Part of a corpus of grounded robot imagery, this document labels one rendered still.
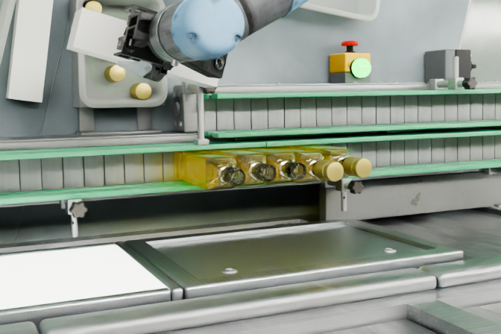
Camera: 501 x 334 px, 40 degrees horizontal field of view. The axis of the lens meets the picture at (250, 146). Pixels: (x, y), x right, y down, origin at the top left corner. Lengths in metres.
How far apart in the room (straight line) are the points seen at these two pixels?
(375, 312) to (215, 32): 0.42
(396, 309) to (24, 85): 0.80
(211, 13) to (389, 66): 1.01
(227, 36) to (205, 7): 0.04
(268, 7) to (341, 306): 0.40
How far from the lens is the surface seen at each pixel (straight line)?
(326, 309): 0.94
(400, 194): 1.63
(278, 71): 1.60
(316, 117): 1.50
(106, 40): 1.10
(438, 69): 1.77
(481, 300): 1.06
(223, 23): 0.80
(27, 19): 1.39
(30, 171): 1.32
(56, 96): 1.45
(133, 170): 1.35
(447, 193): 1.71
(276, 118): 1.45
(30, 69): 1.38
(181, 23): 0.80
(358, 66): 1.59
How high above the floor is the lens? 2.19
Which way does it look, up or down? 66 degrees down
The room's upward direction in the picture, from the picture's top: 98 degrees clockwise
